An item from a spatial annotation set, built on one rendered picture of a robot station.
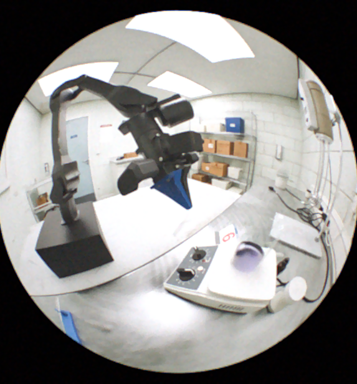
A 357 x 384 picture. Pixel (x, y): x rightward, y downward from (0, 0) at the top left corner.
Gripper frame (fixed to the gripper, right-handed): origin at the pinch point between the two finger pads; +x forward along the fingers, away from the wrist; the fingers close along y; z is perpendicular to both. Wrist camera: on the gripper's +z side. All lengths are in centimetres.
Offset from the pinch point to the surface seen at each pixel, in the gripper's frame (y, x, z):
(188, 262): -4.0, 13.5, -4.2
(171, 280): -9.5, 13.4, -5.0
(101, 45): 6, -166, 2
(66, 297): -33.0, 7.4, -20.1
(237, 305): -11.2, 18.4, 7.1
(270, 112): 225, -37, 112
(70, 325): -37.3, 11.1, -13.1
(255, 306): -11.2, 20.1, 9.9
